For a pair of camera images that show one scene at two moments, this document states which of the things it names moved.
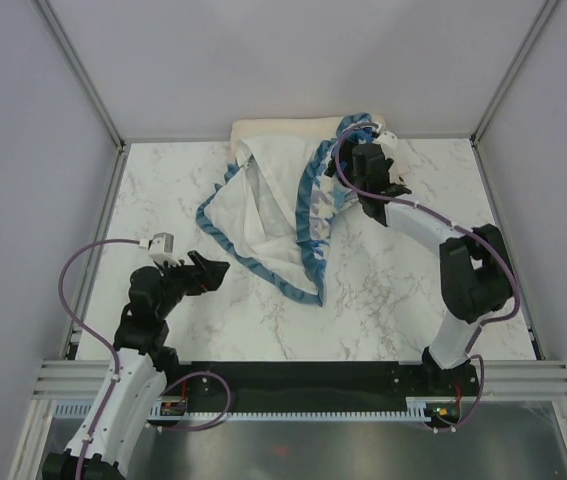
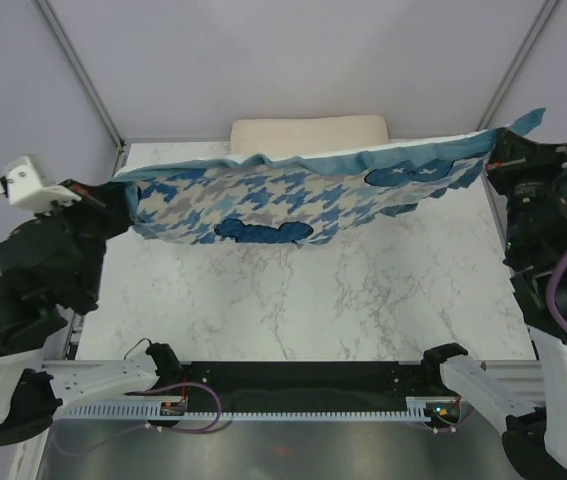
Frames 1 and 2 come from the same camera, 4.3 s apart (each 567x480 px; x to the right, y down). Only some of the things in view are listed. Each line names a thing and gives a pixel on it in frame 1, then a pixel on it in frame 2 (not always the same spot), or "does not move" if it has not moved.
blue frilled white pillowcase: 275,208 → 302,196
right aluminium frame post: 486,115 does not move
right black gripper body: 347,158 → 541,173
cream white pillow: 318,128 does not move
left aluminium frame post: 74,60 does not move
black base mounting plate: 239,386 does not move
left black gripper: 204,276 → 112,199
